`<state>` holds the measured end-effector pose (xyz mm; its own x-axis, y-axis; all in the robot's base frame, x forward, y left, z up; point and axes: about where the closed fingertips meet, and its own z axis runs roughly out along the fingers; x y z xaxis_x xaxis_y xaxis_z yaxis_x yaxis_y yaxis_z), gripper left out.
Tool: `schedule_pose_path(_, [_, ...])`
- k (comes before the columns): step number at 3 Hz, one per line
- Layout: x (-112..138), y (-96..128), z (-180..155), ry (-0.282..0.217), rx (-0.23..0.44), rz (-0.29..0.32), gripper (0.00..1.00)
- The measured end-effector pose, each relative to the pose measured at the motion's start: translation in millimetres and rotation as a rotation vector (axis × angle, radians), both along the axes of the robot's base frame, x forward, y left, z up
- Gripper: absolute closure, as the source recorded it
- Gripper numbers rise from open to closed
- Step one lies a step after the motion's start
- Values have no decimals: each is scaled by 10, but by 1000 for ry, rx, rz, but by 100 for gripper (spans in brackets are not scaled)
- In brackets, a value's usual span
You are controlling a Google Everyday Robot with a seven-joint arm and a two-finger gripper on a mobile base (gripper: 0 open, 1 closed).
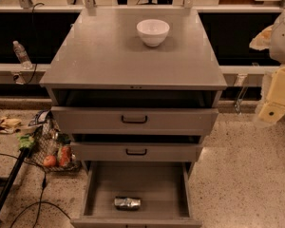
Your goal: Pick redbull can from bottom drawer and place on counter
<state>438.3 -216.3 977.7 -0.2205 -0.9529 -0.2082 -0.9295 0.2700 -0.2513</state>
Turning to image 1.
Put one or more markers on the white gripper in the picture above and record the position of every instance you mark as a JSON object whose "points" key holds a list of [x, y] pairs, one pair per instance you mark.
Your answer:
{"points": [[283, 41]]}

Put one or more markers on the silver redbull can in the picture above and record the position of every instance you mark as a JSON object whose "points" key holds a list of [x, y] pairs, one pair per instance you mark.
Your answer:
{"points": [[127, 203]]}

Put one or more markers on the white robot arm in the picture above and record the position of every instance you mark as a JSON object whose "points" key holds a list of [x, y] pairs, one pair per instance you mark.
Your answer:
{"points": [[277, 52]]}

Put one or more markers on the grey drawer cabinet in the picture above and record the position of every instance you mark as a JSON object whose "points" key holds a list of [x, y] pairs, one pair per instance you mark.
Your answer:
{"points": [[103, 63]]}

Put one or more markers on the grey bottom drawer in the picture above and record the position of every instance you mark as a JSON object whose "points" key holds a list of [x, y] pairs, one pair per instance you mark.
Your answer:
{"points": [[161, 186]]}

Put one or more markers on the grey drawer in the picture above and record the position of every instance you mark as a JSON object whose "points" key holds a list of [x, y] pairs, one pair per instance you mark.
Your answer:
{"points": [[135, 152], [161, 186], [134, 121]]}

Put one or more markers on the grey top drawer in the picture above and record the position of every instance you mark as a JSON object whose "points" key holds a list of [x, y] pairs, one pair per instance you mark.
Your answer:
{"points": [[134, 121]]}

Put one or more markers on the grey middle drawer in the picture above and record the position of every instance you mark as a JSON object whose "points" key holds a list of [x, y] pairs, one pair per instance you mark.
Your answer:
{"points": [[135, 152]]}

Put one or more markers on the white ceramic bowl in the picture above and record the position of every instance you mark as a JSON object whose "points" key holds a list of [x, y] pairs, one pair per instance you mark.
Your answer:
{"points": [[152, 31]]}

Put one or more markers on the red snack packet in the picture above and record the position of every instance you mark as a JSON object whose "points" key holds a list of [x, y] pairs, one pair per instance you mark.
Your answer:
{"points": [[64, 156]]}

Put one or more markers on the red apple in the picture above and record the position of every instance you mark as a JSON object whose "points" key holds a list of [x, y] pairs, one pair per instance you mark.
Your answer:
{"points": [[49, 161]]}

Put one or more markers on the clear plastic water bottle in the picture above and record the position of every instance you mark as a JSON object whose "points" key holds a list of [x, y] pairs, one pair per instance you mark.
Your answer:
{"points": [[22, 55]]}

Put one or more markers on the crumpled snack wrappers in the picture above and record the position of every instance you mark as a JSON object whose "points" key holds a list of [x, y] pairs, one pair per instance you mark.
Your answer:
{"points": [[8, 125]]}

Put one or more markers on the black pole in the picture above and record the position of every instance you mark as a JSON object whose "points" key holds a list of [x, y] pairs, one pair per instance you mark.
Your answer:
{"points": [[12, 176]]}

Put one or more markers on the wire basket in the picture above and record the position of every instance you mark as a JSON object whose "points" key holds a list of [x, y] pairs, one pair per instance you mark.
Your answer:
{"points": [[48, 139]]}

